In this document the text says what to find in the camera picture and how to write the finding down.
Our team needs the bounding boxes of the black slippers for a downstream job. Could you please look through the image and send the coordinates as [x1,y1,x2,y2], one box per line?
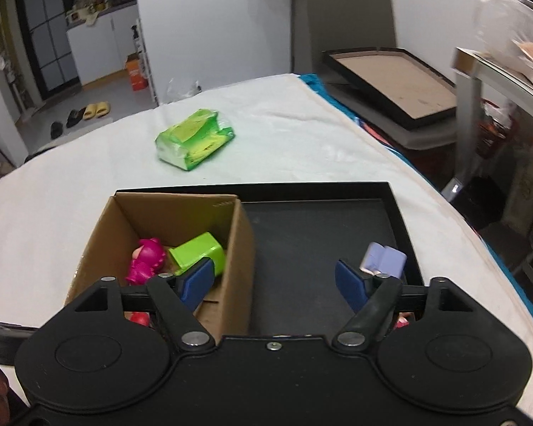
[50,108,85,140]

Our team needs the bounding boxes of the black framed board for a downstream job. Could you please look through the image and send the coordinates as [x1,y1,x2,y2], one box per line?
[322,48,456,131]

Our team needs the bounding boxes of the green toy cabinet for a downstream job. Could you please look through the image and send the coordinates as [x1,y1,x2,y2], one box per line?
[168,232,226,276]

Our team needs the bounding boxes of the white kitchen cabinet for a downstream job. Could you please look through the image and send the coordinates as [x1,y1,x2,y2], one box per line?
[67,4,139,86]

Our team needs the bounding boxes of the green tissue pack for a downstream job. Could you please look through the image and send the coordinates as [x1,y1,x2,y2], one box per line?
[155,109,235,171]

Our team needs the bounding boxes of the orange box on floor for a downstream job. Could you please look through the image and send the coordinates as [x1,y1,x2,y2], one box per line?
[125,53,148,91]

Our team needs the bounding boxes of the pink hooded doll figurine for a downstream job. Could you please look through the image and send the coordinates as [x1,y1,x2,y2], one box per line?
[126,237,167,286]

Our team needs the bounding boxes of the brown cardboard box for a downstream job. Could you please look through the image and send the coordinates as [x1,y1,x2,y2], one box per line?
[67,192,255,339]

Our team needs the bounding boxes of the clear plastic bag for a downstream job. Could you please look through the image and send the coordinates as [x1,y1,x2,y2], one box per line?
[474,0,533,84]

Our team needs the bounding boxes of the purple toy armchair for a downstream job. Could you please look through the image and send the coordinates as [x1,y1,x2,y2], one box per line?
[359,242,406,279]

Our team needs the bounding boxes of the yellow slippers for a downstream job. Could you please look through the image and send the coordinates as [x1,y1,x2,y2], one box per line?
[82,101,111,120]

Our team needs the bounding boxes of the white metal side table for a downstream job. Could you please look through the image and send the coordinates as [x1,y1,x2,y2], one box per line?
[442,47,533,202]

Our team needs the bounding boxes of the black shallow tray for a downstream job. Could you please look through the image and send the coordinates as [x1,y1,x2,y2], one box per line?
[99,183,422,338]

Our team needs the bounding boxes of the red small figurine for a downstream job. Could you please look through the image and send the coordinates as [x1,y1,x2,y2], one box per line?
[129,312,151,327]

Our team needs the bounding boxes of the brown-haired girl figurine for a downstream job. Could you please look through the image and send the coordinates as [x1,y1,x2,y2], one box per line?
[394,312,416,330]

